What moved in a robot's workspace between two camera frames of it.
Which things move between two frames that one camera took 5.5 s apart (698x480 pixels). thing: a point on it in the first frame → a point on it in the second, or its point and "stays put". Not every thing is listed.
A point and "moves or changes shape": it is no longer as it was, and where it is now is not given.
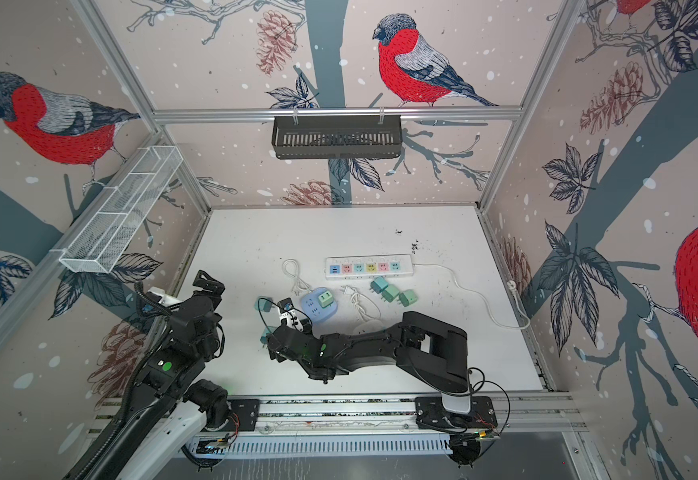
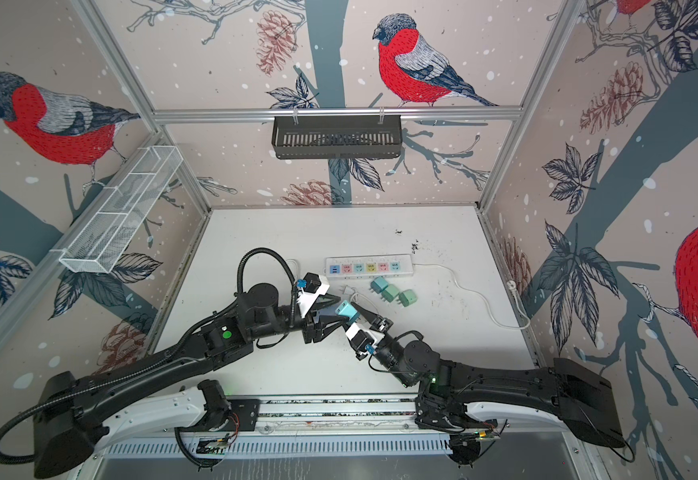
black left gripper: x=212 y=285 → x=317 y=329
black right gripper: x=273 y=347 → x=382 y=321
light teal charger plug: x=268 y=330 moves or changes shape
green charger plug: x=390 y=293 stays put
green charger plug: x=407 y=297 stays put
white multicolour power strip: x=372 y=266 stays put
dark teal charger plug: x=378 y=284 stays put
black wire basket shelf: x=336 y=137 stays put
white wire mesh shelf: x=101 y=243 stays put
